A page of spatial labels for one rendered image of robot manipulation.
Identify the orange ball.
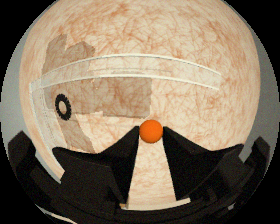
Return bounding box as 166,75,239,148
139,119,163,144

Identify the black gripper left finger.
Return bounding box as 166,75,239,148
52,125,139,204

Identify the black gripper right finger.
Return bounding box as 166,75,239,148
162,126,244,201

